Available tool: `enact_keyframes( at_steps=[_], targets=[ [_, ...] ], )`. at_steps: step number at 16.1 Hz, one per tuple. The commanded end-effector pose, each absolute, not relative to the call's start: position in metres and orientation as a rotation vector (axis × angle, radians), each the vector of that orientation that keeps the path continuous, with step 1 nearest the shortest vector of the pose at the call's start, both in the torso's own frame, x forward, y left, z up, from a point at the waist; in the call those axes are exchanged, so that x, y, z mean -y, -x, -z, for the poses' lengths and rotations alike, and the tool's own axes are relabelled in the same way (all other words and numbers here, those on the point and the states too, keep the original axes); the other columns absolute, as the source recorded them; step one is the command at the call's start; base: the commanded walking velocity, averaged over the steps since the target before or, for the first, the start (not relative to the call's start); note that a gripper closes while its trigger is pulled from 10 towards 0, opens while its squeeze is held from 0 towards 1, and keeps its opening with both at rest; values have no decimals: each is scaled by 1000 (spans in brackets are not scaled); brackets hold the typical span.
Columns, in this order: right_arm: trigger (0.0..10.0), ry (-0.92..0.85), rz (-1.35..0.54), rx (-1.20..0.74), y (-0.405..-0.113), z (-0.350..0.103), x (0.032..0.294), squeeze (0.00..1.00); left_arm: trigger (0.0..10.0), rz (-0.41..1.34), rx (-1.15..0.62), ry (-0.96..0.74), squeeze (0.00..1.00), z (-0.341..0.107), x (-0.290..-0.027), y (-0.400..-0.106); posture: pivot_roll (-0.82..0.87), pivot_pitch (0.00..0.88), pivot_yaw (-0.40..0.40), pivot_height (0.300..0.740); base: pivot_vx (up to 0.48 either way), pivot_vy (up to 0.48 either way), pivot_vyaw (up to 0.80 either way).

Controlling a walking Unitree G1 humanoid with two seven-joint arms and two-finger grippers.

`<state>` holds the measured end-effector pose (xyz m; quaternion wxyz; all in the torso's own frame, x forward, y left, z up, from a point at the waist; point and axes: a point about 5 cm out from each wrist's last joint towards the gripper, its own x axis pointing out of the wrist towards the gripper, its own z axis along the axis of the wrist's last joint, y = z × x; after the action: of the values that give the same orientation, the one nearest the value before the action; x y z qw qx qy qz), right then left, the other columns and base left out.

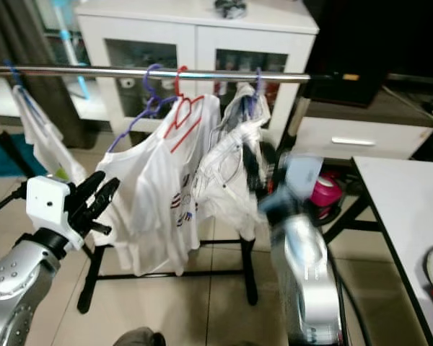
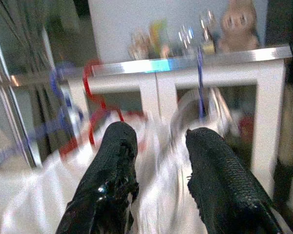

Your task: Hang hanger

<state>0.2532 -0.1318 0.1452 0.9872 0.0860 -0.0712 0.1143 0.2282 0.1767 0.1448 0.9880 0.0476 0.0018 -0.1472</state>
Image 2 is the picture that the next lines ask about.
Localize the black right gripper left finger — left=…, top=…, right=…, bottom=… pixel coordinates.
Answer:
left=55, top=121, right=140, bottom=234

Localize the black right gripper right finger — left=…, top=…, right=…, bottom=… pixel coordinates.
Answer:
left=185, top=126, right=284, bottom=234

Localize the purple-blue clothes hanger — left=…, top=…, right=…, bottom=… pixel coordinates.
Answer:
left=0, top=67, right=85, bottom=169

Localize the red clothes hanger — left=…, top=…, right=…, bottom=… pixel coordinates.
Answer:
left=60, top=59, right=147, bottom=159

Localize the cream white hanging garment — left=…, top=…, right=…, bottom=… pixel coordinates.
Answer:
left=0, top=143, right=93, bottom=234

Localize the white glass-door cabinet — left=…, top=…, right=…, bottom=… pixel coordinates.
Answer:
left=65, top=69, right=288, bottom=198

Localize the metal clothes rack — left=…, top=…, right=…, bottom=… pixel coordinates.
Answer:
left=0, top=45, right=293, bottom=88

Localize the clear glass jar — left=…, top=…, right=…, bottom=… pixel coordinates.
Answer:
left=128, top=31, right=150, bottom=60

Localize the yellow green box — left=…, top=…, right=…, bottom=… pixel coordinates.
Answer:
left=149, top=19, right=168, bottom=58

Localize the clear glass bottle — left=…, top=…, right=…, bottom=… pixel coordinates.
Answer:
left=177, top=24, right=195, bottom=57

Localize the glass bottle yellow label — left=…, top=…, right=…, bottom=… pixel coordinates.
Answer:
left=198, top=9, right=216, bottom=55

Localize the brown plush toy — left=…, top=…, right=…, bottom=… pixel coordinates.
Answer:
left=218, top=0, right=261, bottom=53

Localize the glass door metal frame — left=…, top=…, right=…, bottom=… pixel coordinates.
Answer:
left=0, top=14, right=43, bottom=169

